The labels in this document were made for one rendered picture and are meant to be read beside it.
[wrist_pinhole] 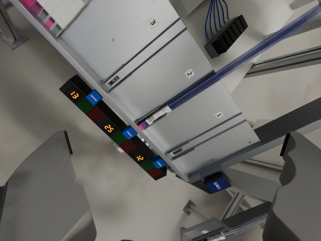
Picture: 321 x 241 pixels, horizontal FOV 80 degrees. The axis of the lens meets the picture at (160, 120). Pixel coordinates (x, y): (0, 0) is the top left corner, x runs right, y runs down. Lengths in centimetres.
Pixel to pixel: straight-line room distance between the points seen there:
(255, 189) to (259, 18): 66
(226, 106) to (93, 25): 29
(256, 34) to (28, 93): 105
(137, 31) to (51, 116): 83
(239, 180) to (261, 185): 7
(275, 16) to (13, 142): 130
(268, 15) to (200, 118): 68
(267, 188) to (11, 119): 108
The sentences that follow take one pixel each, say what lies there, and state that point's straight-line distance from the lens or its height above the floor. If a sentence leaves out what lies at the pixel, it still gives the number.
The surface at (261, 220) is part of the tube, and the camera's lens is 54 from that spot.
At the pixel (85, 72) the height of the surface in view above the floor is 73.
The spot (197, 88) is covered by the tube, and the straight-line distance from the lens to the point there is 38.
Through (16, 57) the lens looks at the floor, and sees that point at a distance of 117.
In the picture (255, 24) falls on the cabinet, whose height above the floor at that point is 62.
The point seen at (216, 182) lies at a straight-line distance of 49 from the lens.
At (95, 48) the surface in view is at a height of 75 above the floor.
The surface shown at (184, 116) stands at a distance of 42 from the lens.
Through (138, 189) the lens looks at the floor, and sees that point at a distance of 130.
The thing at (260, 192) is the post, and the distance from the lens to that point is 67.
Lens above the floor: 112
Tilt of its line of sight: 62 degrees down
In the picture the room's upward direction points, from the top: 93 degrees clockwise
